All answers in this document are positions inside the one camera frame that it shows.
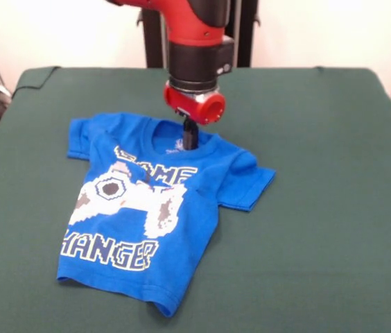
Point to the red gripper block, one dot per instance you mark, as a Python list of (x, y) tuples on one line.
[(199, 104)]

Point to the blue printed t-shirt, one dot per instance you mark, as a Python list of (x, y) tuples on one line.
[(188, 243)]

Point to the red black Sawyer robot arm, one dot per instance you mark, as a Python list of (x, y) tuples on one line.
[(195, 34)]

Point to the dark green table cloth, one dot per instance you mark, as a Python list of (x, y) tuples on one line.
[(320, 243)]

